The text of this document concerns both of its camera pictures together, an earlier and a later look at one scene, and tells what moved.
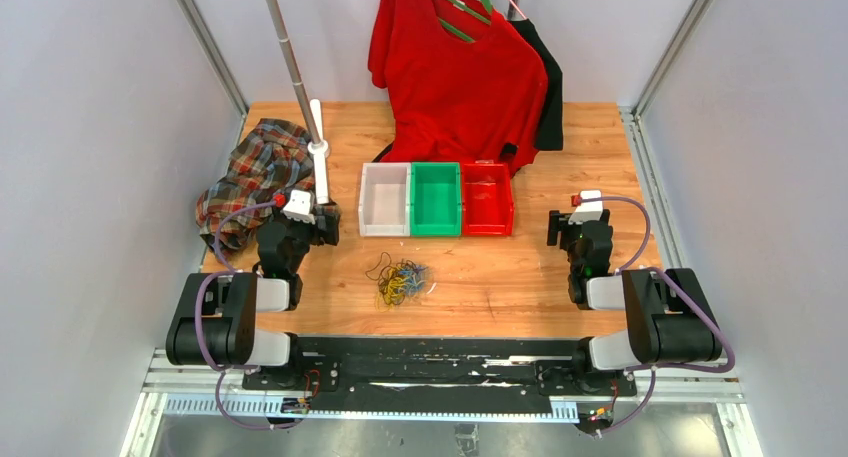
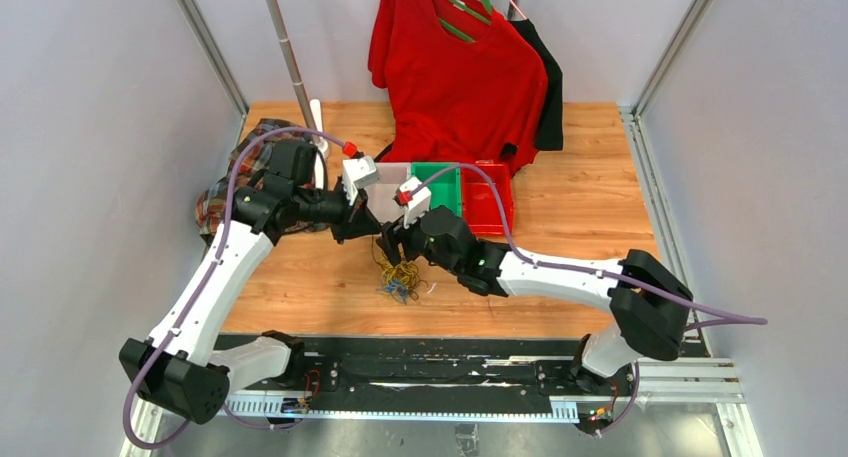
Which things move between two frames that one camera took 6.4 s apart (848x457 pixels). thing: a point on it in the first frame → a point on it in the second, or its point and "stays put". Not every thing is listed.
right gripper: [559, 222] → [388, 242]
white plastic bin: [385, 199] stays put
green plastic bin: [435, 203] stays put
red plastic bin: [487, 207] stays put
